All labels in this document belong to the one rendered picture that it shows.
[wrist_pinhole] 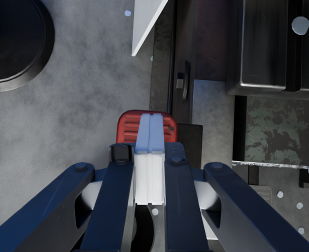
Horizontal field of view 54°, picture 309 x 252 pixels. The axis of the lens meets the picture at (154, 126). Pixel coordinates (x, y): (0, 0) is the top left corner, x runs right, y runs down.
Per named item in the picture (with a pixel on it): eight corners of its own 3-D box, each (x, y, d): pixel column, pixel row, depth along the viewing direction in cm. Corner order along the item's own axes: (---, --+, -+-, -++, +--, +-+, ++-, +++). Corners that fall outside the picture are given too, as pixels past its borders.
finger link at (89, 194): (133, 212, 14) (68, 212, 14) (139, 164, 19) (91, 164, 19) (132, 183, 13) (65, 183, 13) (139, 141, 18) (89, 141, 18)
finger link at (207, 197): (164, 182, 13) (232, 183, 13) (162, 141, 18) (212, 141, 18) (164, 211, 14) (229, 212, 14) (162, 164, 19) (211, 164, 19)
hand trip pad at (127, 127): (168, 177, 37) (174, 184, 29) (118, 174, 36) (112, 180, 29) (172, 120, 37) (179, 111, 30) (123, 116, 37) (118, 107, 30)
